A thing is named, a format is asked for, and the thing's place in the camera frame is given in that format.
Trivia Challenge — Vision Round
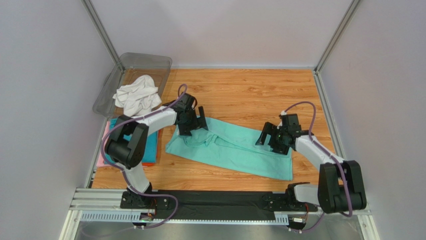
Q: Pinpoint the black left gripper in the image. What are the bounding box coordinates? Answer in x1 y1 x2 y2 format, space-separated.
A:
178 106 209 136

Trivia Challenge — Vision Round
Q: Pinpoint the teal green t shirt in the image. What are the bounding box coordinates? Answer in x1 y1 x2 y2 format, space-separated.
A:
165 117 293 181

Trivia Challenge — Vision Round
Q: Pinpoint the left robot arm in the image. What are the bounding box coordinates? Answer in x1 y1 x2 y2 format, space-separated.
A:
101 93 208 209

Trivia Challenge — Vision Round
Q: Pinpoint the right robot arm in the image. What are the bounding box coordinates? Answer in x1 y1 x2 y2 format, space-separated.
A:
256 113 367 216

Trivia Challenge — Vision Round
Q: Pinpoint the folded dark teal t shirt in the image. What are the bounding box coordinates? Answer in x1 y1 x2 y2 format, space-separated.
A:
104 118 159 167

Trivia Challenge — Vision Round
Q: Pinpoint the crumpled white t shirt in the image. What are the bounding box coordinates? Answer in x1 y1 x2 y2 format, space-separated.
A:
112 74 162 117

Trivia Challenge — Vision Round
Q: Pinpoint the clear plastic bin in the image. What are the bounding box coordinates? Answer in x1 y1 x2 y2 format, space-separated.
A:
92 52 173 118

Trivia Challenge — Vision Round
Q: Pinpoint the folded pink t shirt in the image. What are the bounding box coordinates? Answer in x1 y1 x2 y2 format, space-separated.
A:
96 120 114 169

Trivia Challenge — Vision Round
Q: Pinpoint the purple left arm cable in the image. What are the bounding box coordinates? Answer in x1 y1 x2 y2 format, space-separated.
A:
100 83 189 231

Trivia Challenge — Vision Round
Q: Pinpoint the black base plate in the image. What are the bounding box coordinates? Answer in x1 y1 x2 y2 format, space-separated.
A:
120 189 318 221

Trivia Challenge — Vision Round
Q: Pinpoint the white slotted cable duct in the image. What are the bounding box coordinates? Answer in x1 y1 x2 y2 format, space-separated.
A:
79 212 290 225

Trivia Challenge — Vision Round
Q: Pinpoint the aluminium front rail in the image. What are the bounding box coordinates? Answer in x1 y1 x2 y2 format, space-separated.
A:
68 187 372 226

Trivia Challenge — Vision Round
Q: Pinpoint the right aluminium frame post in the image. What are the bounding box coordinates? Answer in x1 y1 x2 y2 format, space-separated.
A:
314 0 362 75

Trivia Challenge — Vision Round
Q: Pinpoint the aluminium frame post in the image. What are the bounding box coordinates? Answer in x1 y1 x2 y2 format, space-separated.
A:
314 0 362 75
81 0 120 64

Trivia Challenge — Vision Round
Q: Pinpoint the left aluminium frame post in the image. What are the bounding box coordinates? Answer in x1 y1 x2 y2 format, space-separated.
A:
81 0 120 64

